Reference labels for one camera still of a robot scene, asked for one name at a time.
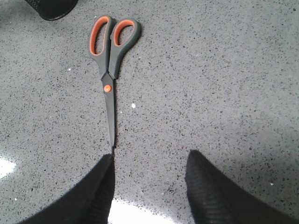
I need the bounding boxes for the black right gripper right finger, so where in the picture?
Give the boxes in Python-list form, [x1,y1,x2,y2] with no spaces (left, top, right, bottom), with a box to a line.
[185,150,298,224]

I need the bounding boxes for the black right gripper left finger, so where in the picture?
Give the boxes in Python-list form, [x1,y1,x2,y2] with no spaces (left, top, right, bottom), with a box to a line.
[21,154,115,224]

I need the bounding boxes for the grey orange scissors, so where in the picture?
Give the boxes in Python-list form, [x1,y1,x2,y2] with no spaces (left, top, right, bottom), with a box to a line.
[89,15,141,154]

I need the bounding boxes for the black mesh pen cup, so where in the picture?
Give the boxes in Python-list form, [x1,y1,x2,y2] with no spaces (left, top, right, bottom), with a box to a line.
[25,0,78,21]

